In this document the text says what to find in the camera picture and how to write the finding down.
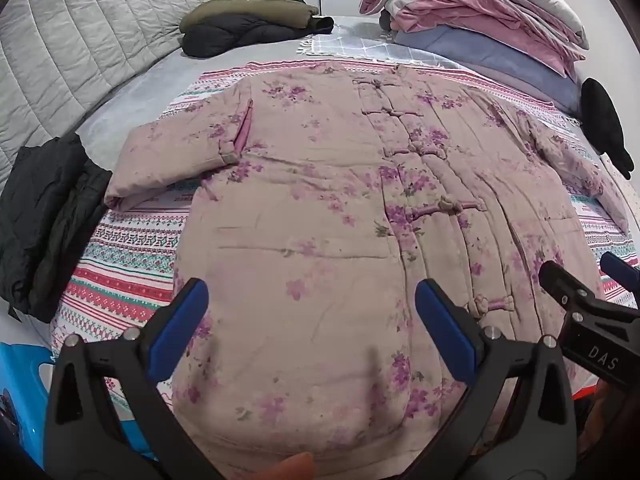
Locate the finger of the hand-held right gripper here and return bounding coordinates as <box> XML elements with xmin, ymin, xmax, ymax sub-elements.
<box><xmin>599</xmin><ymin>251</ymin><xmax>640</xmax><ymax>306</ymax></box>
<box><xmin>539</xmin><ymin>260</ymin><xmax>601</xmax><ymax>322</ymax></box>

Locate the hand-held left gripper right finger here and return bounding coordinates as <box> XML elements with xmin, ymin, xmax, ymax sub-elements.
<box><xmin>400</xmin><ymin>279</ymin><xmax>587</xmax><ymax>480</ymax></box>

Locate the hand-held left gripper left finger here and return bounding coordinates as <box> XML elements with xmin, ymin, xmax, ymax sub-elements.
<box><xmin>42</xmin><ymin>277</ymin><xmax>226</xmax><ymax>480</ymax></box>

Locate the pink floral padded jacket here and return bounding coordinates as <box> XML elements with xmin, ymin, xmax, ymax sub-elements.
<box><xmin>102</xmin><ymin>62</ymin><xmax>631</xmax><ymax>468</ymax></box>

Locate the person's right hand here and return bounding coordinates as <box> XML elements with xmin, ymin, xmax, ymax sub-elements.
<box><xmin>575</xmin><ymin>380</ymin><xmax>640</xmax><ymax>463</ymax></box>

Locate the person's left hand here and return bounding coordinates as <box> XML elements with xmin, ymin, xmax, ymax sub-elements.
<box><xmin>257</xmin><ymin>455</ymin><xmax>317</xmax><ymax>480</ymax></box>

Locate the striped patterned blanket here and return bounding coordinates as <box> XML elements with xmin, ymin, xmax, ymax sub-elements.
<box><xmin>50</xmin><ymin>57</ymin><xmax>640</xmax><ymax>411</ymax></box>

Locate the black fuzzy cloth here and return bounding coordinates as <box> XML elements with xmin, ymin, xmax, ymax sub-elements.
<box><xmin>580</xmin><ymin>77</ymin><xmax>636</xmax><ymax>180</ymax></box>

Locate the bright blue plastic object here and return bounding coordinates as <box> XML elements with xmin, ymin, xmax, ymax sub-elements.
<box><xmin>0</xmin><ymin>342</ymin><xmax>156</xmax><ymax>466</ymax></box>

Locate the black crumpled jacket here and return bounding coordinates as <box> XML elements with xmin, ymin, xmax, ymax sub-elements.
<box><xmin>0</xmin><ymin>132</ymin><xmax>113</xmax><ymax>323</ymax></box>

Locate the lilac blue folded blanket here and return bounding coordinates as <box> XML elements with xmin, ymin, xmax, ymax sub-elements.
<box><xmin>385</xmin><ymin>25</ymin><xmax>583</xmax><ymax>116</ymax></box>

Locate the stack of folded quilts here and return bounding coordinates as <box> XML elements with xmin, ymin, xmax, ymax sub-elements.
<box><xmin>359</xmin><ymin>0</ymin><xmax>587</xmax><ymax>78</ymax></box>

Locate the pale checked fringed cloth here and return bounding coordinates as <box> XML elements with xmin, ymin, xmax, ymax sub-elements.
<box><xmin>297</xmin><ymin>15</ymin><xmax>453</xmax><ymax>68</ymax></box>

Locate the black puffer jacket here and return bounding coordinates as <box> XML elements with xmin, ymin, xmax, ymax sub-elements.
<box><xmin>181</xmin><ymin>14</ymin><xmax>335</xmax><ymax>58</ymax></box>

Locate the grey quilted headboard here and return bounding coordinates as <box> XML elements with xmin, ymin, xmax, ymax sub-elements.
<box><xmin>0</xmin><ymin>0</ymin><xmax>218</xmax><ymax>183</ymax></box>

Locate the olive green jacket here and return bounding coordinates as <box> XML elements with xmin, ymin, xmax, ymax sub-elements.
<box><xmin>179</xmin><ymin>0</ymin><xmax>321</xmax><ymax>33</ymax></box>

